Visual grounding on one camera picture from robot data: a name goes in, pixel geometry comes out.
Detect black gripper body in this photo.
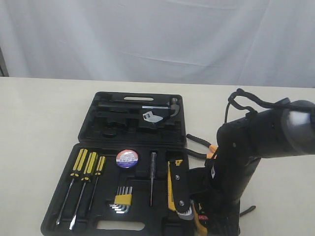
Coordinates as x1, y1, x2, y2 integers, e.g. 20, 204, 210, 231
187, 158, 260, 236

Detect yellow measuring tape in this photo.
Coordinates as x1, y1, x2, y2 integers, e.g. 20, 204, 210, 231
191, 201, 256, 236

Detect yellow utility knife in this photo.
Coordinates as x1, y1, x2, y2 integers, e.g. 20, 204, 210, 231
167, 159, 184, 215

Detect black electrical tape roll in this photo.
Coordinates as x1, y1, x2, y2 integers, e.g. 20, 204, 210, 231
116, 149, 138, 169

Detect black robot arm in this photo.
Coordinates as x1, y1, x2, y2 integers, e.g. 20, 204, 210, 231
188, 98, 315, 236

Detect black plastic tool case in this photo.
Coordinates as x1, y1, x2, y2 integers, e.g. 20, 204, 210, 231
41, 91, 194, 236

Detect voltage tester screwdriver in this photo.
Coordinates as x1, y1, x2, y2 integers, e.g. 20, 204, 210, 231
150, 152, 157, 206

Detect hex key set yellow holder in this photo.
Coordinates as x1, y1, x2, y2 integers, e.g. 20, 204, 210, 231
109, 186, 133, 214

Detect silver adjustable wrench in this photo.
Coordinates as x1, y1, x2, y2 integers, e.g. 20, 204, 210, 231
139, 111, 163, 129

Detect small yellow black screwdriver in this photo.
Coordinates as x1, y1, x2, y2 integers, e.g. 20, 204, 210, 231
88, 155, 106, 212

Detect middle yellow black screwdriver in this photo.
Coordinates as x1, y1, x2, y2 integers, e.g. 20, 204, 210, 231
69, 152, 98, 231

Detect large yellow black screwdriver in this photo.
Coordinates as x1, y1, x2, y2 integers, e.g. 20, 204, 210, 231
56, 148, 88, 226

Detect white backdrop curtain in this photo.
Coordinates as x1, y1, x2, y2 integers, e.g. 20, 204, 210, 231
0, 0, 315, 88

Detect pliers black orange handles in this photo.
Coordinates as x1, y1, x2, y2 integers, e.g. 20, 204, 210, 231
186, 134, 218, 160

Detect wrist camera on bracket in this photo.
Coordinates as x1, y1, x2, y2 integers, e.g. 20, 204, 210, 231
170, 162, 194, 221

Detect claw hammer black handle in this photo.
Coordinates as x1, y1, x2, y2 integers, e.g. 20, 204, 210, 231
98, 97, 180, 117

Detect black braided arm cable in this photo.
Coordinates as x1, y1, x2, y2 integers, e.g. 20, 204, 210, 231
223, 88, 291, 123

